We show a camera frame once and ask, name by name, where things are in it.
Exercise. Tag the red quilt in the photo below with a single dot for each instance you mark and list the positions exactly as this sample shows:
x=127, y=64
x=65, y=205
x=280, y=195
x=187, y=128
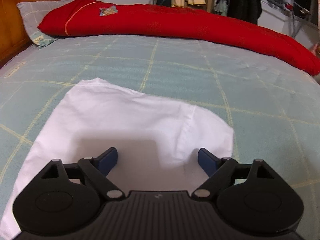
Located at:
x=91, y=17

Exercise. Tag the black hanging jacket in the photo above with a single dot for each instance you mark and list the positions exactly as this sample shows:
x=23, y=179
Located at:
x=245, y=10

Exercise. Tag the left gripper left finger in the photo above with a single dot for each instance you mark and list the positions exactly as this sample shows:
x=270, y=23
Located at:
x=96, y=170

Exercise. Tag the white t-shirt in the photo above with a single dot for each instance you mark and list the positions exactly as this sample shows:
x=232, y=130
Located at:
x=157, y=140

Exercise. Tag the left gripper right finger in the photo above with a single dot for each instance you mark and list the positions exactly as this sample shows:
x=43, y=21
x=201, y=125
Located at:
x=219, y=172

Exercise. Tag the metal drying rack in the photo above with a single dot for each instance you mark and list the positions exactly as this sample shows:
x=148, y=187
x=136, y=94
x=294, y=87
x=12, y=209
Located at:
x=285, y=16

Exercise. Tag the teal plaid bed blanket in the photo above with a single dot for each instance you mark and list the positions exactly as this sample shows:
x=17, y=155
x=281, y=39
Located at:
x=272, y=107

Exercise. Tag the grey plaid pillow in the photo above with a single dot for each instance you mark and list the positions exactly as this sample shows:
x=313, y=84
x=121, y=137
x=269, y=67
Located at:
x=32, y=14

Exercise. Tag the pink striped curtain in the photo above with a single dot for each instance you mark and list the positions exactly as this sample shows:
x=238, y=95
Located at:
x=316, y=50

